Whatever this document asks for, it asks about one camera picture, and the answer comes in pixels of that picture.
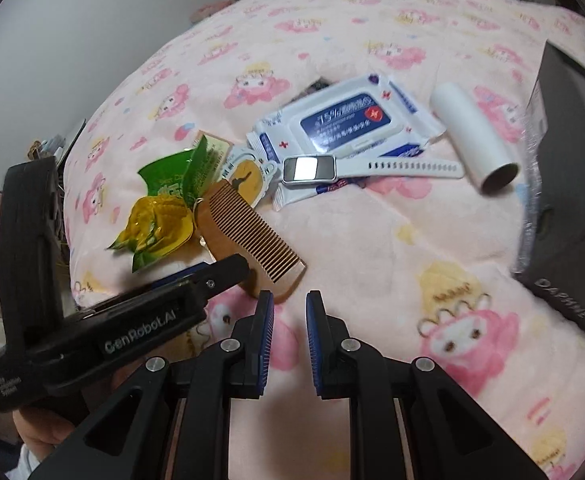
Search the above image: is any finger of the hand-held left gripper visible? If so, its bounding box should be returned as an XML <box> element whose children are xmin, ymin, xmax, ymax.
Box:
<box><xmin>150</xmin><ymin>261</ymin><xmax>210</xmax><ymax>288</ymax></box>
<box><xmin>191</xmin><ymin>254</ymin><xmax>251</xmax><ymax>307</ymax></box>

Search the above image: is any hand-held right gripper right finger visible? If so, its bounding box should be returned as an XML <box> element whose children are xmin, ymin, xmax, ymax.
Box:
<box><xmin>305</xmin><ymin>290</ymin><xmax>548</xmax><ymax>480</ymax></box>

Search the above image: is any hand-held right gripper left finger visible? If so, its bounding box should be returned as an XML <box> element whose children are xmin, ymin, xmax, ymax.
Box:
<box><xmin>27</xmin><ymin>290</ymin><xmax>276</xmax><ymax>480</ymax></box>

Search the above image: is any wooden comb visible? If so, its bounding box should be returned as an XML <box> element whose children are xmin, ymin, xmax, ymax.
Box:
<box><xmin>193</xmin><ymin>181</ymin><xmax>307</xmax><ymax>305</ymax></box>

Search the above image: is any black cardboard box container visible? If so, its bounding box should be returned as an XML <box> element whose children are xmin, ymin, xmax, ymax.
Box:
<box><xmin>515</xmin><ymin>40</ymin><xmax>585</xmax><ymax>353</ymax></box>

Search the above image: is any person's left hand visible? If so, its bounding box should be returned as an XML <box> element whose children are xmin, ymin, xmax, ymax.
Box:
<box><xmin>17</xmin><ymin>402</ymin><xmax>76</xmax><ymax>461</ymax></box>

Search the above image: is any yellow snack packet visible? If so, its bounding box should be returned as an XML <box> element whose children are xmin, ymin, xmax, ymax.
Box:
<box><xmin>107</xmin><ymin>195</ymin><xmax>198</xmax><ymax>273</ymax></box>

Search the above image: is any white yellow round-print sachet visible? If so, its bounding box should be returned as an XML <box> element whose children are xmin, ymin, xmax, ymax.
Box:
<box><xmin>221</xmin><ymin>144</ymin><xmax>279</xmax><ymax>208</ymax></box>

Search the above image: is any pink printed blanket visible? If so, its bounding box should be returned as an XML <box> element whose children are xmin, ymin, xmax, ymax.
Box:
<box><xmin>60</xmin><ymin>0</ymin><xmax>585</xmax><ymax>480</ymax></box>

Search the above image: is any green snack packet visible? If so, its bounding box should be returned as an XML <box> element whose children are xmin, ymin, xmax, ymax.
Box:
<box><xmin>138</xmin><ymin>136</ymin><xmax>226</xmax><ymax>211</ymax></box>

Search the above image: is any small white packet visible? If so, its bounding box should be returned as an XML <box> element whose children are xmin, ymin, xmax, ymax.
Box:
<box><xmin>272</xmin><ymin>177</ymin><xmax>368</xmax><ymax>212</ymax></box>

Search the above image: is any tan paper card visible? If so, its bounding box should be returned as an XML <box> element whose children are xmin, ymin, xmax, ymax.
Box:
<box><xmin>196</xmin><ymin>131</ymin><xmax>234</xmax><ymax>161</ymax></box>

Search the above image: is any wet wipes pack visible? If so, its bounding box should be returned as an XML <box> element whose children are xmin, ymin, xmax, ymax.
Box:
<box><xmin>246</xmin><ymin>72</ymin><xmax>447</xmax><ymax>173</ymax></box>

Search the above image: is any white paper roll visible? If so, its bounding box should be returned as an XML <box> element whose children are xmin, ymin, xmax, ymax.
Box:
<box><xmin>429</xmin><ymin>81</ymin><xmax>522</xmax><ymax>196</ymax></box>

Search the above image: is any smartwatch with white strap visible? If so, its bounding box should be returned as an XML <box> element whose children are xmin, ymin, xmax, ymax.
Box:
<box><xmin>281</xmin><ymin>155</ymin><xmax>467</xmax><ymax>188</ymax></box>

